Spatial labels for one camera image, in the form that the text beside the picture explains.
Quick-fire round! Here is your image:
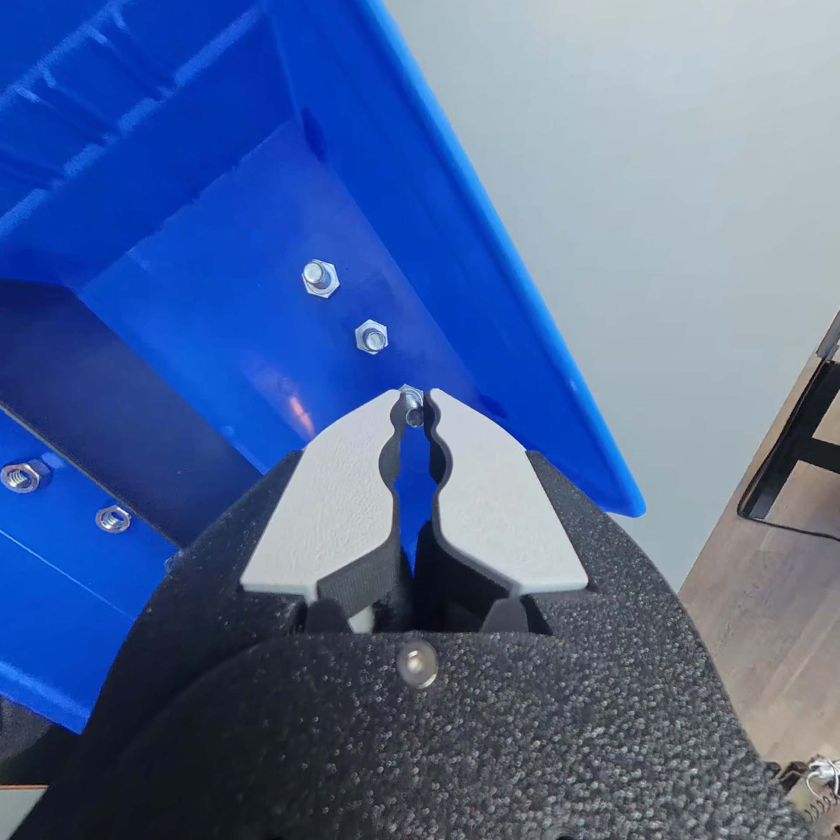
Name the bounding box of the blue plastic bin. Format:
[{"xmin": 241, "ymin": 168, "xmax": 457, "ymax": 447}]
[{"xmin": 0, "ymin": 0, "xmax": 647, "ymax": 735}]

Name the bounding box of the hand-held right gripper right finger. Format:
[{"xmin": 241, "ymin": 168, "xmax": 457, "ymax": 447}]
[{"xmin": 423, "ymin": 387, "xmax": 590, "ymax": 598}]

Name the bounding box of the black table leg frame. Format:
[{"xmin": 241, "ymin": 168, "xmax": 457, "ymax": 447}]
[{"xmin": 738, "ymin": 308, "xmax": 840, "ymax": 522}]

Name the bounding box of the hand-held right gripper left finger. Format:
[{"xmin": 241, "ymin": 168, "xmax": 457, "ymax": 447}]
[{"xmin": 239, "ymin": 388, "xmax": 403, "ymax": 601}]

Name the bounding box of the coiled grey cable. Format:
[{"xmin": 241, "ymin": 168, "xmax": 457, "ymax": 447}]
[{"xmin": 804, "ymin": 755, "xmax": 840, "ymax": 821}]

